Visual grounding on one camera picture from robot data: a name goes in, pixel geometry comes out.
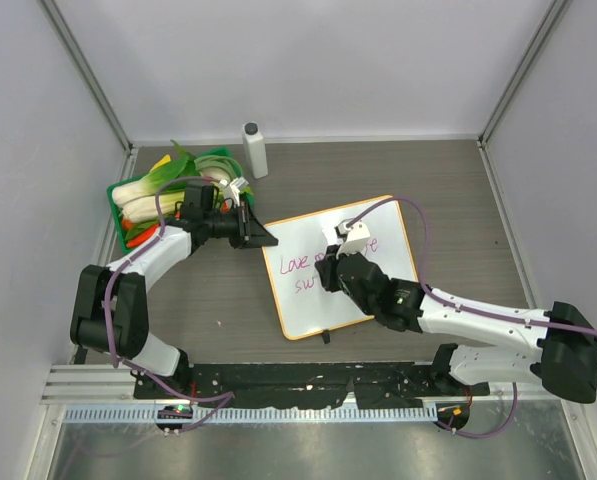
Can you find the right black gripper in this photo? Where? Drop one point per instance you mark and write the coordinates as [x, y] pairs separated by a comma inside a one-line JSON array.
[[327, 267]]

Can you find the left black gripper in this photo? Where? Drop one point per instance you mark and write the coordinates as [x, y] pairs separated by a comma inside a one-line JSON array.
[[250, 232]]

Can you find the orange framed whiteboard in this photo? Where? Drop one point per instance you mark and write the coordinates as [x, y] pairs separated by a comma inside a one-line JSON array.
[[304, 307]]

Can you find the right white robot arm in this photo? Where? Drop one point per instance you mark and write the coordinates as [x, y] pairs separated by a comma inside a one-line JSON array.
[[556, 348]]

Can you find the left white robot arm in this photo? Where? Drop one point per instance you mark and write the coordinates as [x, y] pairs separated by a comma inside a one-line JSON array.
[[110, 313]]

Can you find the green onion bundle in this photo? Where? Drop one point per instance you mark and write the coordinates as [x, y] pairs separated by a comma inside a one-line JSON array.
[[218, 167]]

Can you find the white bottle grey cap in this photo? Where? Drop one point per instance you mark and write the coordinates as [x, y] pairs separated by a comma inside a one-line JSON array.
[[255, 149]]

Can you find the bok choy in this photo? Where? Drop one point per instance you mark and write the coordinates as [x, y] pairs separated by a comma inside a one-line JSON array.
[[136, 199]]

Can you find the orange carrot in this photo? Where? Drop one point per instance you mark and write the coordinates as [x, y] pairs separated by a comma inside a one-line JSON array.
[[135, 234]]

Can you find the green plastic tray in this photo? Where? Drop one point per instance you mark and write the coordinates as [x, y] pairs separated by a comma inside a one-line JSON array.
[[171, 196]]

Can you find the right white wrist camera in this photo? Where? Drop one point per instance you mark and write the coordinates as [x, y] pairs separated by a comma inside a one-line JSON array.
[[354, 236]]

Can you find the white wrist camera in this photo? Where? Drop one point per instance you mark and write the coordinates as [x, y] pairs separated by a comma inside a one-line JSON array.
[[354, 236], [232, 190]]

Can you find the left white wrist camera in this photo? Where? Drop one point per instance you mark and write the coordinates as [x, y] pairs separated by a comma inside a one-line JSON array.
[[232, 190]]

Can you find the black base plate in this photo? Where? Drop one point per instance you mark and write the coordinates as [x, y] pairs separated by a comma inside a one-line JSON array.
[[317, 386]]

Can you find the white slotted cable duct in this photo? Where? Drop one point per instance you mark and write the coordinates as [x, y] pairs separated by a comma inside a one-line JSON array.
[[173, 414]]

